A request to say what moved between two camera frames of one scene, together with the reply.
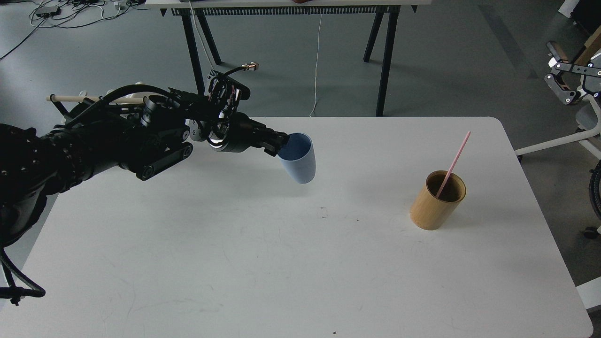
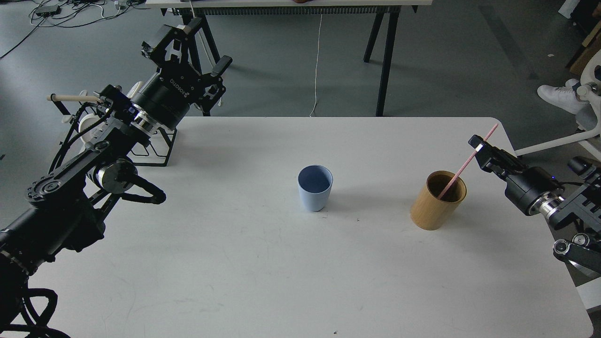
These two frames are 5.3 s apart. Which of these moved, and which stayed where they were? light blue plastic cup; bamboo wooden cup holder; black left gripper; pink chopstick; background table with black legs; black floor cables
Moved: pink chopstick; black left gripper; light blue plastic cup
Stayed: background table with black legs; bamboo wooden cup holder; black floor cables
